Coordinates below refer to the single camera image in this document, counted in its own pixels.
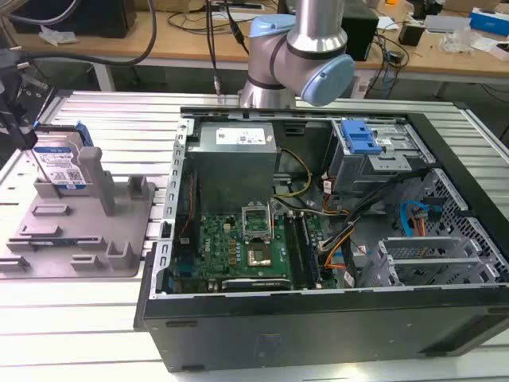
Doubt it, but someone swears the thick grey hose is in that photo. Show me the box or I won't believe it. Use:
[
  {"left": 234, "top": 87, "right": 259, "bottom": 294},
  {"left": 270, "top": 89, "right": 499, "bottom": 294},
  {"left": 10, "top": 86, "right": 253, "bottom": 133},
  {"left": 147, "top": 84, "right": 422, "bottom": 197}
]
[{"left": 6, "top": 0, "right": 157, "bottom": 68}]

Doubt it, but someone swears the black open PC case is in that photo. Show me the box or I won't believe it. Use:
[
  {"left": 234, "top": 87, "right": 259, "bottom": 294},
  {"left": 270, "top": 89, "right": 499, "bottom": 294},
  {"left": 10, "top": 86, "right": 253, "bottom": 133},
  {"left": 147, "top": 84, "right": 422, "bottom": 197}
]
[{"left": 133, "top": 105, "right": 509, "bottom": 374}]

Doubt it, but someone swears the CPU socket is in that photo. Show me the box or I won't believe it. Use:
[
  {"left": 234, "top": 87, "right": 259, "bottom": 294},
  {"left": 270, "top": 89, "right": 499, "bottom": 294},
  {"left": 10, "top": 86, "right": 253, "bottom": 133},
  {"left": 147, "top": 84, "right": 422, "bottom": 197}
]
[{"left": 245, "top": 243, "right": 274, "bottom": 268}]

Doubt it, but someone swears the clear plastic packaging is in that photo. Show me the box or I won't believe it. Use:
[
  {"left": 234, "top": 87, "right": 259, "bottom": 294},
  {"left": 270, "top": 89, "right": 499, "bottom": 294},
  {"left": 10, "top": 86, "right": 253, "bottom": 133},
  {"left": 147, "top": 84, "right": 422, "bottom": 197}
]
[{"left": 438, "top": 28, "right": 480, "bottom": 53}]

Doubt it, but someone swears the grey parts rack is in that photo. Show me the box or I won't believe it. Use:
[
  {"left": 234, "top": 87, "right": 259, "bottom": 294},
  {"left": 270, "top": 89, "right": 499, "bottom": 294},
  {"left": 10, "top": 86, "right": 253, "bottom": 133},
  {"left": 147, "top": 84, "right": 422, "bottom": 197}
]
[{"left": 0, "top": 146, "right": 161, "bottom": 280}]

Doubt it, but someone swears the silver disk bay bracket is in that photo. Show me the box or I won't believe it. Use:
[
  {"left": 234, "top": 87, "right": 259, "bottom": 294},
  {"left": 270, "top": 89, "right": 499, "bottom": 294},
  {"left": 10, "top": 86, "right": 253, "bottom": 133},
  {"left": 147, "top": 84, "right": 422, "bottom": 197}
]
[{"left": 364, "top": 236, "right": 500, "bottom": 287}]

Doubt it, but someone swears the blue cardboard box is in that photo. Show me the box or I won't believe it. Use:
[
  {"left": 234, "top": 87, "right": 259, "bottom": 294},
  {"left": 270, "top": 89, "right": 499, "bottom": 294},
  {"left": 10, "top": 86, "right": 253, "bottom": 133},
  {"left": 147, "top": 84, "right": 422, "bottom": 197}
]
[{"left": 468, "top": 6, "right": 509, "bottom": 34}]

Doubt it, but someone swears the multicolour wire bundle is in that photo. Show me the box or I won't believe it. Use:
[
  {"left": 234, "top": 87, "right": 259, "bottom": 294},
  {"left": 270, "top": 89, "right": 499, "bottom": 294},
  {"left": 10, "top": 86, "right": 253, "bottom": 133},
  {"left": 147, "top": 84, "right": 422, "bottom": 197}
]
[{"left": 317, "top": 220, "right": 357, "bottom": 272}]

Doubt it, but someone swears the large black case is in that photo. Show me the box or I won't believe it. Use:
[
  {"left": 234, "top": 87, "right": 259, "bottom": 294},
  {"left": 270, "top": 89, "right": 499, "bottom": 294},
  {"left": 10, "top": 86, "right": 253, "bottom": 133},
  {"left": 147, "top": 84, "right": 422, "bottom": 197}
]
[{"left": 10, "top": 0, "right": 138, "bottom": 40}]

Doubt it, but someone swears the yellow and black wire bundle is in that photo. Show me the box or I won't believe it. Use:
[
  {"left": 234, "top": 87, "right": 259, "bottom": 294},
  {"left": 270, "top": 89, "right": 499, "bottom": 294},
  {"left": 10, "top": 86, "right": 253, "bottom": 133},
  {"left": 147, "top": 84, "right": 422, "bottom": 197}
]
[{"left": 273, "top": 148, "right": 314, "bottom": 199}]

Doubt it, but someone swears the black graphics card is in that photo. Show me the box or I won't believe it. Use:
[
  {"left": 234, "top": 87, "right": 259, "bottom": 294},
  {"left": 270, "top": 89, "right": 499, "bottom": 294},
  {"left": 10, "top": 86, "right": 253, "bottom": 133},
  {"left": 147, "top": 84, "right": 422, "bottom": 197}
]
[{"left": 220, "top": 277, "right": 293, "bottom": 293}]

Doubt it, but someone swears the clear plastic bag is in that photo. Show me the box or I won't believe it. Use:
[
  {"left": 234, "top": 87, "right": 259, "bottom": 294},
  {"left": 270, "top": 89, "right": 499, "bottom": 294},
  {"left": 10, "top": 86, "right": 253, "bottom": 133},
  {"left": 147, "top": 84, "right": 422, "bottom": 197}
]
[{"left": 38, "top": 24, "right": 78, "bottom": 44}]

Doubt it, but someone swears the silver flat device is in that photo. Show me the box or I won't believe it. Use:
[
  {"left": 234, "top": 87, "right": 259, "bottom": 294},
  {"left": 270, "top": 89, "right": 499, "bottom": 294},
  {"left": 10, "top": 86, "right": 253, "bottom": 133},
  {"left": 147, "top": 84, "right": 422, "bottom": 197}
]
[{"left": 423, "top": 14, "right": 471, "bottom": 34}]

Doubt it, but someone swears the small black box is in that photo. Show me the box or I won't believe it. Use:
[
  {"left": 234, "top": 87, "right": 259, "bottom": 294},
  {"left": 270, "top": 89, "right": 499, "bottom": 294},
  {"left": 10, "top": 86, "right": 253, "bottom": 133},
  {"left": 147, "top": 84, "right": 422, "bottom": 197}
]
[{"left": 398, "top": 21, "right": 425, "bottom": 46}]

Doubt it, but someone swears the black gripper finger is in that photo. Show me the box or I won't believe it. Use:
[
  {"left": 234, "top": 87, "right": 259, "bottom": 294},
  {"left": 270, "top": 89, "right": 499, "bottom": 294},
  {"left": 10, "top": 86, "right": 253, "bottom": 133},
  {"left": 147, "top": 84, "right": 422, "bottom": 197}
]
[{"left": 0, "top": 93, "right": 39, "bottom": 151}]

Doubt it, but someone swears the grey power supply unit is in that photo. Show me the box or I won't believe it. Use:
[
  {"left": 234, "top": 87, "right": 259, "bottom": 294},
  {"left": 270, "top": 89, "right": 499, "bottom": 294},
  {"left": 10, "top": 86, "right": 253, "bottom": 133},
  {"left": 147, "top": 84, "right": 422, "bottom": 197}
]
[{"left": 185, "top": 121, "right": 280, "bottom": 216}]

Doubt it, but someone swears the black RAM slot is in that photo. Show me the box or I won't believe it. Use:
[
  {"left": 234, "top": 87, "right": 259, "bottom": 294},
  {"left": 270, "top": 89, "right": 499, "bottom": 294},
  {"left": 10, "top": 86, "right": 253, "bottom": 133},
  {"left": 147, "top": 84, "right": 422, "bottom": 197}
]
[
  {"left": 285, "top": 214, "right": 305, "bottom": 288},
  {"left": 298, "top": 214, "right": 321, "bottom": 288}
]

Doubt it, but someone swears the metal socket cover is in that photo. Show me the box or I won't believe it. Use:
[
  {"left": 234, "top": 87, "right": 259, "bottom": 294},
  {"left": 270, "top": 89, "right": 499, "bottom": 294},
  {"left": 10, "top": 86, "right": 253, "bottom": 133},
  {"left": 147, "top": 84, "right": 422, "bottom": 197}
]
[{"left": 241, "top": 205, "right": 276, "bottom": 244}]

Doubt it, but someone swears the metal disk bay cage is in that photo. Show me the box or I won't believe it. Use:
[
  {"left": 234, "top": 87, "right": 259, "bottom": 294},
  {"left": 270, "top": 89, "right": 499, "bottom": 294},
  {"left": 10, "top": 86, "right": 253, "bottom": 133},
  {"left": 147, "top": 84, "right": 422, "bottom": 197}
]
[{"left": 328, "top": 118, "right": 437, "bottom": 196}]

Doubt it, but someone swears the green motherboard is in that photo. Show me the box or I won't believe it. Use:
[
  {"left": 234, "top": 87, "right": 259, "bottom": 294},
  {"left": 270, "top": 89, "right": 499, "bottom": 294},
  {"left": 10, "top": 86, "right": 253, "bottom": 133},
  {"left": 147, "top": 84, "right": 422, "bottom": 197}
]
[{"left": 169, "top": 212, "right": 321, "bottom": 294}]

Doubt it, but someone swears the RAM stick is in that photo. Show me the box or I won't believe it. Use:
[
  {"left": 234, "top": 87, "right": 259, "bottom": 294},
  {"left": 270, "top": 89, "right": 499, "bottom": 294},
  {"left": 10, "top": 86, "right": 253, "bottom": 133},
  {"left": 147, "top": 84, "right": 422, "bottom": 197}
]
[{"left": 28, "top": 238, "right": 77, "bottom": 246}]

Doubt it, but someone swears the orange power wire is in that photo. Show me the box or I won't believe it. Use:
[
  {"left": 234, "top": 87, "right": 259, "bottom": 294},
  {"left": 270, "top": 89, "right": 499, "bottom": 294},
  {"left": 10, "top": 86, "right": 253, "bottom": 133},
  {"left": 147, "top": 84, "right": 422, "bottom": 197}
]
[{"left": 412, "top": 209, "right": 429, "bottom": 240}]

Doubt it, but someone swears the blue data wire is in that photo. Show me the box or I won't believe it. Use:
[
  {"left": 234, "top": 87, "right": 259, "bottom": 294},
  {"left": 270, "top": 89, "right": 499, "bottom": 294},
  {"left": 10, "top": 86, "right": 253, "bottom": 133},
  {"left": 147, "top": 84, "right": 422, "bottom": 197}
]
[{"left": 398, "top": 200, "right": 443, "bottom": 240}]

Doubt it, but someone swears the blue plastic bay latch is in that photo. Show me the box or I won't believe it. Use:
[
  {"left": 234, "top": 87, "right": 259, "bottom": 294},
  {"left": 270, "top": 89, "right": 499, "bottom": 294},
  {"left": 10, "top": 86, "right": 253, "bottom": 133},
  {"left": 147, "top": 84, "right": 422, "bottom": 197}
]
[{"left": 340, "top": 120, "right": 383, "bottom": 157}]

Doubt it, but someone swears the black desktop computer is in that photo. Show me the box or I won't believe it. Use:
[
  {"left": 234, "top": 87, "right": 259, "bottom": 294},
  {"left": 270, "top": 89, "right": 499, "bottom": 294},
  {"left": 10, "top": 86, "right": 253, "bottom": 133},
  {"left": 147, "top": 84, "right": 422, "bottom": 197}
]
[{"left": 340, "top": 6, "right": 380, "bottom": 63}]

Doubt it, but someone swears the hard disk in blue carrier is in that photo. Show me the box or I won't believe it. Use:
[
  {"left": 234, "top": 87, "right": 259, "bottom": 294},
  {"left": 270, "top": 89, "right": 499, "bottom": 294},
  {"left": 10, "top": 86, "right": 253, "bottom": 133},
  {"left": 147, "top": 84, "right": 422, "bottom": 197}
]
[{"left": 31, "top": 124, "right": 95, "bottom": 191}]

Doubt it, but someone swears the black cable with connector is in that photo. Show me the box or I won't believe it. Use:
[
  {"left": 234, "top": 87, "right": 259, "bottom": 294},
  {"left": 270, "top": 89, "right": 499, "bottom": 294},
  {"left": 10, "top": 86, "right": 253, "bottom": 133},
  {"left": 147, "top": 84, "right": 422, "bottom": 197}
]
[{"left": 203, "top": 0, "right": 251, "bottom": 97}]

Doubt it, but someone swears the wooden desk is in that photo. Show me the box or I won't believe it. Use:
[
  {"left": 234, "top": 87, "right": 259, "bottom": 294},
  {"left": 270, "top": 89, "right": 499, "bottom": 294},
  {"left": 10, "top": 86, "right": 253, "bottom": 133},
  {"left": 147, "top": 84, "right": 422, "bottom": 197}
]
[{"left": 7, "top": 7, "right": 509, "bottom": 76}]

